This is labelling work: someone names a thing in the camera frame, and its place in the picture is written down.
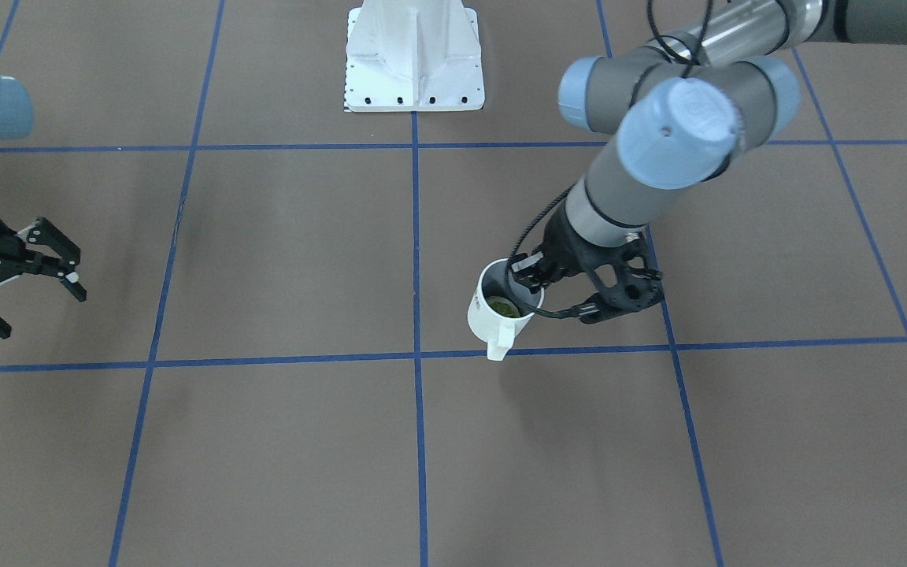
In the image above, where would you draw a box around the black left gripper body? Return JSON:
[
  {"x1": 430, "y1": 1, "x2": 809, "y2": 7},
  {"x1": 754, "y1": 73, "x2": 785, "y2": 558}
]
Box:
[{"x1": 539, "y1": 211, "x2": 609, "y2": 279}]

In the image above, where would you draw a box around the green lemon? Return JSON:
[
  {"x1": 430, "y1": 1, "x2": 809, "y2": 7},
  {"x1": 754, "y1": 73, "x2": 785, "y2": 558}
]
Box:
[{"x1": 487, "y1": 295, "x2": 521, "y2": 318}]

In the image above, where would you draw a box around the white ceramic mug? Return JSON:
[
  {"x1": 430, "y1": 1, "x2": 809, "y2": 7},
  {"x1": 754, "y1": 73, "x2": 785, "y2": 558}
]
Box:
[{"x1": 467, "y1": 258, "x2": 545, "y2": 361}]

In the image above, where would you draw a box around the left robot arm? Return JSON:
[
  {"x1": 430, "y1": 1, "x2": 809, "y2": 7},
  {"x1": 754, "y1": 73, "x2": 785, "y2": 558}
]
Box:
[{"x1": 506, "y1": 1, "x2": 907, "y2": 311}]

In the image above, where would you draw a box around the black camera cable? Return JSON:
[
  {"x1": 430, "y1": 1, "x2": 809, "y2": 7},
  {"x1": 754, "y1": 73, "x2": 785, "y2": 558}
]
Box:
[{"x1": 505, "y1": 187, "x2": 580, "y2": 320}]

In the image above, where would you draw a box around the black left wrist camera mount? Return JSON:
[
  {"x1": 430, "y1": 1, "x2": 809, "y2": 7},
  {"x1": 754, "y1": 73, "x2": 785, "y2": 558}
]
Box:
[{"x1": 577, "y1": 232, "x2": 665, "y2": 325}]

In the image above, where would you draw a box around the white metal base plate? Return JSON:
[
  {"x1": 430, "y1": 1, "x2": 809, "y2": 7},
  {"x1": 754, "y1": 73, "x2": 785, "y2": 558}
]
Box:
[{"x1": 343, "y1": 1, "x2": 486, "y2": 113}]

